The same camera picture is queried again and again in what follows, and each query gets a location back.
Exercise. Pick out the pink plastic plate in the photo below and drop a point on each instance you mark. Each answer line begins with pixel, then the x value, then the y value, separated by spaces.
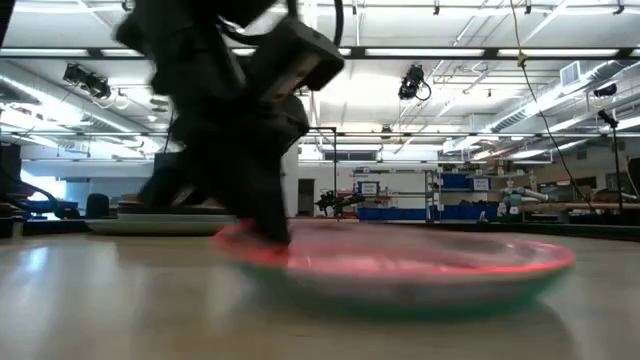
pixel 135 196

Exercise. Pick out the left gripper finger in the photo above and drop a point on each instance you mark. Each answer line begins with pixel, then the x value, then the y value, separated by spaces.
pixel 265 200
pixel 170 187

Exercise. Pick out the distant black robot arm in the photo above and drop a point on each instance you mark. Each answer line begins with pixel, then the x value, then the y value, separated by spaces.
pixel 340 200

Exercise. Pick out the shelf with blue bins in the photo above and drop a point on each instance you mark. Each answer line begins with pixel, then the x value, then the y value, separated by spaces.
pixel 390 213

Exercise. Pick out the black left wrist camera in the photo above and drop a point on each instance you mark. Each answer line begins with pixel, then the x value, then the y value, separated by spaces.
pixel 300 55

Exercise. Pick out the large dark grey plate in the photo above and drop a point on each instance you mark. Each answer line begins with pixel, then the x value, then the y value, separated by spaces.
pixel 150 228

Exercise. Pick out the black chair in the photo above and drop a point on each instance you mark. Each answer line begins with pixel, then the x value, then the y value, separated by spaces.
pixel 97 206

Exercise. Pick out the black aluminium table frame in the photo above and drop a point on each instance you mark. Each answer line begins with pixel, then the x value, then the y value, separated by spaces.
pixel 50 227

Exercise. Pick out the navy blue plastic plate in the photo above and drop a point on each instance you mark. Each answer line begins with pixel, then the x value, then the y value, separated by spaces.
pixel 140 203

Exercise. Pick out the black monitor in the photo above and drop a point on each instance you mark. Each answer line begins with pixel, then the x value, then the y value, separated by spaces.
pixel 161 167

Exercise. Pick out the red translucent plate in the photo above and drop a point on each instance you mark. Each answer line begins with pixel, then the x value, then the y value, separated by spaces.
pixel 400 250

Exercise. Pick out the black mounted camera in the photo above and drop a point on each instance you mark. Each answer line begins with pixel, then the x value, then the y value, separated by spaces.
pixel 87 81
pixel 412 82

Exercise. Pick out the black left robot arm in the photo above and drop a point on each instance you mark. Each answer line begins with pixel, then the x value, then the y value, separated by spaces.
pixel 5 15

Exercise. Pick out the black tripod stand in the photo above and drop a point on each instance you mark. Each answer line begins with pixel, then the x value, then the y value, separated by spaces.
pixel 616 160

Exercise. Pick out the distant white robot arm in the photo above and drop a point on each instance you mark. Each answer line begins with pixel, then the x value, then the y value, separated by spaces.
pixel 522 195

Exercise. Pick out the teal translucent plate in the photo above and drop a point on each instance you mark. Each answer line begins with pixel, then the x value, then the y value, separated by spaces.
pixel 400 302

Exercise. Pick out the black overhead crossbeam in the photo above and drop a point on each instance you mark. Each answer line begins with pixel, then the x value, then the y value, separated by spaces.
pixel 450 52

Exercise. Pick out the silver air duct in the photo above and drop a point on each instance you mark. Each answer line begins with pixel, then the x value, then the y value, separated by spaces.
pixel 575 82

